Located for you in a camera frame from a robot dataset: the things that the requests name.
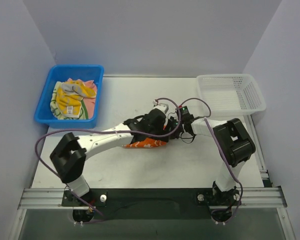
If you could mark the orange lion print towel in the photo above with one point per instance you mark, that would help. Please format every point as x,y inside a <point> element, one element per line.
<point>147,143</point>

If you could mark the white perforated plastic basket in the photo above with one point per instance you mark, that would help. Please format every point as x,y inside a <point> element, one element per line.
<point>230,94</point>

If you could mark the blue plastic bin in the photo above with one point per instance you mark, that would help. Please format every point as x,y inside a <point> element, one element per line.
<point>61,73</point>

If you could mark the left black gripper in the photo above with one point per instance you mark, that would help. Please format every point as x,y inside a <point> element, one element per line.
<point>161,128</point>

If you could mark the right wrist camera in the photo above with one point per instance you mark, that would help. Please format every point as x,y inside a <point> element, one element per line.
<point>185,115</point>

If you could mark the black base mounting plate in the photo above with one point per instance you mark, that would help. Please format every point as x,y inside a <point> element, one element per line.
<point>151,211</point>

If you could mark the yellow patterned towel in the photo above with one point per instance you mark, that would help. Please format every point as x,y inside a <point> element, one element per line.
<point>58,99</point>

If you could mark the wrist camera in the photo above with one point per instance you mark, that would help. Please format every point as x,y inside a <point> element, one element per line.
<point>185,115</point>
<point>160,106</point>

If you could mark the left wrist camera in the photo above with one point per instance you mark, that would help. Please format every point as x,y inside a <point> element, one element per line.
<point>160,106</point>

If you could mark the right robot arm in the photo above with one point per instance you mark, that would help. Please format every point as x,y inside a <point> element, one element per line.
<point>233,142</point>

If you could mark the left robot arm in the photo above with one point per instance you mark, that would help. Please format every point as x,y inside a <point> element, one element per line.
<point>70,154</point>

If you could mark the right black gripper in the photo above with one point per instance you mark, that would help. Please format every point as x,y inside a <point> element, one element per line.
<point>176,128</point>

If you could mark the pink towel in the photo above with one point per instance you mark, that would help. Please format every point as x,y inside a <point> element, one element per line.
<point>79,106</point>

